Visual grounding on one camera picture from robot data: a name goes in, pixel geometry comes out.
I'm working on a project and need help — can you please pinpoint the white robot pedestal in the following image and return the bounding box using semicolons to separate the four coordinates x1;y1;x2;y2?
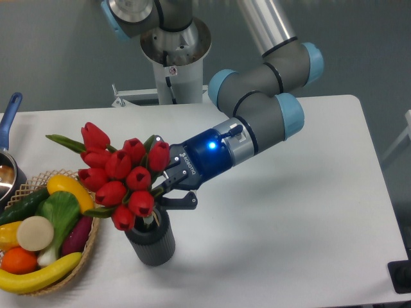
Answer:
110;47;213;108

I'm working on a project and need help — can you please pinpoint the green bok choy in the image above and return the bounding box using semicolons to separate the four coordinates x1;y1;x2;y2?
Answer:
35;191;80;268

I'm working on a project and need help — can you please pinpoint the white furniture frame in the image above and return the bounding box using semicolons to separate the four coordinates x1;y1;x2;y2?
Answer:
381;110;410;168

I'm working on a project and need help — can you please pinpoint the purple sweet potato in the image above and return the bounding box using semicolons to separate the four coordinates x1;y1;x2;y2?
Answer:
61;216;92;256

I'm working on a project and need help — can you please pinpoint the yellow bell pepper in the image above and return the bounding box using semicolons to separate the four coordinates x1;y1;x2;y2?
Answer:
0;221;22;252

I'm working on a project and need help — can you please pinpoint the black device at table edge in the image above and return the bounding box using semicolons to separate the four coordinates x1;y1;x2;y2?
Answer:
387;260;410;294

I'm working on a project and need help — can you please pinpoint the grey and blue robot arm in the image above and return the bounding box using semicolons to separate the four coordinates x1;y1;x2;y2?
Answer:
101;1;324;210

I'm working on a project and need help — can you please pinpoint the red tulip bouquet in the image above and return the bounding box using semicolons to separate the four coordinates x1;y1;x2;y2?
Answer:
47;122;170;231

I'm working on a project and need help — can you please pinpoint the woven wicker basket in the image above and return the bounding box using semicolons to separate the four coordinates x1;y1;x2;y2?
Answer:
1;169;100;296

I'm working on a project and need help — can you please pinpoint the yellow banana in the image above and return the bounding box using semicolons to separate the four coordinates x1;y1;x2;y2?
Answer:
1;252;82;295

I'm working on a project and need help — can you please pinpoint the beige round disc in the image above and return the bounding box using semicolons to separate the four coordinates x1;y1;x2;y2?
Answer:
17;216;54;252

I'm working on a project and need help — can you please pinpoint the blue handled saucepan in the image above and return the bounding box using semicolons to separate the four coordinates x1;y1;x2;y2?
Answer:
1;92;26;212

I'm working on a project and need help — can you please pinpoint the yellow squash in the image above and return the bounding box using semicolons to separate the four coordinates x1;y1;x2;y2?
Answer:
46;175;94;214

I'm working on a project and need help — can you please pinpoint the orange fruit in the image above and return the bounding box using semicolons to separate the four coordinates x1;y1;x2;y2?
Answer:
1;247;37;275

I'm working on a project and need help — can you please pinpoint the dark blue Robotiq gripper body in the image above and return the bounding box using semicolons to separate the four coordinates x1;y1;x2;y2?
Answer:
165;128;232;191

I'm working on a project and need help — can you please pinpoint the dark grey ribbed vase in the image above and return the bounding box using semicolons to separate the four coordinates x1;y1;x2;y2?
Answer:
125;209;175;266

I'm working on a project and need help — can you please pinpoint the green cucumber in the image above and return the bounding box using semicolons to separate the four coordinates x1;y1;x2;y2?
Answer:
1;188;49;225

